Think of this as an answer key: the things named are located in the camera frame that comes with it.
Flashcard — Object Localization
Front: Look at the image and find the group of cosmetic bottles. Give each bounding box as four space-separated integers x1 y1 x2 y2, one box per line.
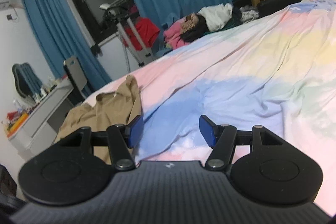
31 76 64 104

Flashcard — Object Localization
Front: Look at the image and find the blue cloth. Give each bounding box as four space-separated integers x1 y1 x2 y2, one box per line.
155 13 185 56

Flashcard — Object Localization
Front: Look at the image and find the wavy framed mirror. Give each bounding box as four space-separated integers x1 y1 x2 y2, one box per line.
12 62 44 99

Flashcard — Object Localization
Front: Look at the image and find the narrow blue curtain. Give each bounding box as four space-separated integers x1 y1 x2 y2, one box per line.
18 0 114 99

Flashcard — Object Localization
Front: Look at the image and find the tan printed t-shirt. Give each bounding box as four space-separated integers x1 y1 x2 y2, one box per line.
54 74 143 165

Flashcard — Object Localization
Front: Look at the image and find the dark green cloth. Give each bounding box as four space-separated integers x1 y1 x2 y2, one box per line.
203 18 242 35

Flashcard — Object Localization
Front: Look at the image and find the white dressing table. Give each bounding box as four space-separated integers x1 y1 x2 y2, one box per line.
7 78 77 149

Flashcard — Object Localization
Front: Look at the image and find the orange box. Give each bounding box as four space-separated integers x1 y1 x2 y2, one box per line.
6 112 29 133

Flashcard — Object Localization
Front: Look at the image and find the pink cloth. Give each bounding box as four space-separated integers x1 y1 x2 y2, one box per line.
163 17 196 50

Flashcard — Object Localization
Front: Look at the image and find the beige cloth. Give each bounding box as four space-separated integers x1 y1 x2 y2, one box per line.
181 13 200 32

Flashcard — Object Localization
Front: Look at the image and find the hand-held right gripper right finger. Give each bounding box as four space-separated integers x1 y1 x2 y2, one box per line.
199 115 285 171

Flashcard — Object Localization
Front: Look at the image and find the pastel tie-dye bed blanket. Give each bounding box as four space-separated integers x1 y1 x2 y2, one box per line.
84 0 336 216

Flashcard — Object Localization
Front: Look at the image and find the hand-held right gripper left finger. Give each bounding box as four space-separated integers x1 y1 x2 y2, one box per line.
52 115 144 171

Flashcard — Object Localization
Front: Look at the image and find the red cloth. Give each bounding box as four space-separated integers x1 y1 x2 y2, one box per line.
123 17 161 51

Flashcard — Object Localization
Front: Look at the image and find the grey black chair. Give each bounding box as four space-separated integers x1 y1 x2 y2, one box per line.
63 55 91 102

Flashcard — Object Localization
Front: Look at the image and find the white patterned cloth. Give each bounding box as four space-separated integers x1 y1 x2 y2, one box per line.
240 5 261 22

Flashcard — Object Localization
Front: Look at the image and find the black cloth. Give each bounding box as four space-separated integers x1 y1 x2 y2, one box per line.
181 14 211 42

